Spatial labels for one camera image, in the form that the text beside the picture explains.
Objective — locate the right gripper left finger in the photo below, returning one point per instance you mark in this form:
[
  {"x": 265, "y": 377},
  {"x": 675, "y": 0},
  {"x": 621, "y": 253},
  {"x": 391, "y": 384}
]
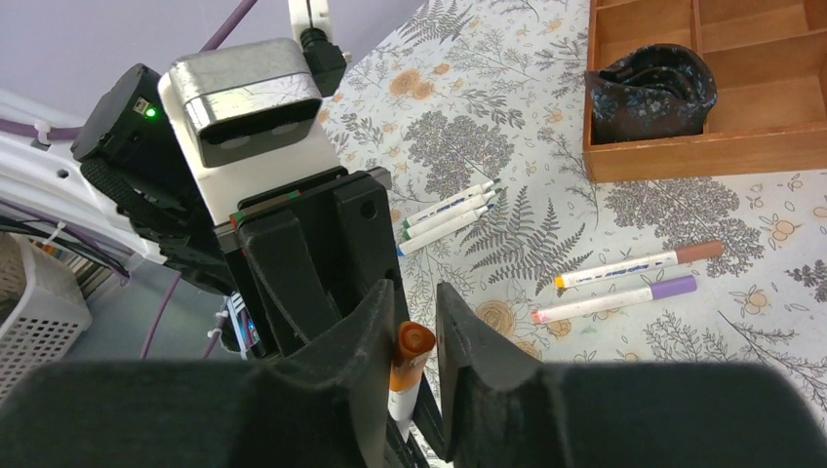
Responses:
[{"x": 323, "y": 406}]

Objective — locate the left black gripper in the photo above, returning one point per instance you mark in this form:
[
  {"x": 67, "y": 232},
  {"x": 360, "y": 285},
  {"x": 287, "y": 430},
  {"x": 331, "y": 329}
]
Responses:
[{"x": 298, "y": 236}]

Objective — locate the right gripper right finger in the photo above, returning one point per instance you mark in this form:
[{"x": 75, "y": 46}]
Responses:
[{"x": 504, "y": 408}]

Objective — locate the white marker pen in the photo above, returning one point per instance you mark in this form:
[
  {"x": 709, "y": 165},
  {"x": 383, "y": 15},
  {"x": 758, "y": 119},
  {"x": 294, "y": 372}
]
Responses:
[
  {"x": 615, "y": 270},
  {"x": 401, "y": 408},
  {"x": 459, "y": 209}
]

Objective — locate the brown pen cap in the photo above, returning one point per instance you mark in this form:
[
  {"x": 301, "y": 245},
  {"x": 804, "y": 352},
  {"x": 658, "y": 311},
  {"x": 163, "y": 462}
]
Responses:
[{"x": 695, "y": 252}]

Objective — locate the orange pen cap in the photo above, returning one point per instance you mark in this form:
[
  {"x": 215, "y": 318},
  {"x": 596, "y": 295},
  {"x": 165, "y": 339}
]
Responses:
[{"x": 412, "y": 347}]

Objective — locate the purple pen cap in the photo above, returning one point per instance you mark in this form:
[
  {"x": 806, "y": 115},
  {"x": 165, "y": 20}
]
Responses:
[{"x": 672, "y": 287}]

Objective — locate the white marker blue end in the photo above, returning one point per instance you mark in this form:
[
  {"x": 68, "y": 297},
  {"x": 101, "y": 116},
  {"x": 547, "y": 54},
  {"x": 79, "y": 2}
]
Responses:
[{"x": 442, "y": 230}]

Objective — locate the white perforated basket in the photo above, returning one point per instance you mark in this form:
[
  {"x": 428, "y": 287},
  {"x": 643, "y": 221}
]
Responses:
[{"x": 49, "y": 312}]

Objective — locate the dark blue rolled tie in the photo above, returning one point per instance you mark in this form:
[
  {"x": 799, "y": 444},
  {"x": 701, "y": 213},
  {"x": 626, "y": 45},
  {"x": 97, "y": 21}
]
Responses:
[{"x": 657, "y": 91}]

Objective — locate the orange wooden compartment tray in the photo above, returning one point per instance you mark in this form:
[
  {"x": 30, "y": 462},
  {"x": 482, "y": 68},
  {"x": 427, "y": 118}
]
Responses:
[{"x": 768, "y": 59}]

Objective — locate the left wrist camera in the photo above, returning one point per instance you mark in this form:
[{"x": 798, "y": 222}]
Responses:
[{"x": 235, "y": 103}]

